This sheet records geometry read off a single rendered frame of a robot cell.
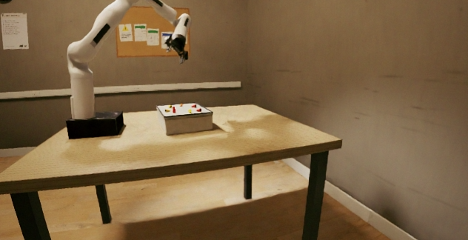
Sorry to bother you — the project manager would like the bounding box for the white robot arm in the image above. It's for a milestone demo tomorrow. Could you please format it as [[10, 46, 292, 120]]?
[[67, 0, 192, 119]]

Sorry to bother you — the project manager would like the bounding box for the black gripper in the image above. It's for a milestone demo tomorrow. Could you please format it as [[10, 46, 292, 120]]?
[[164, 34, 188, 64]]

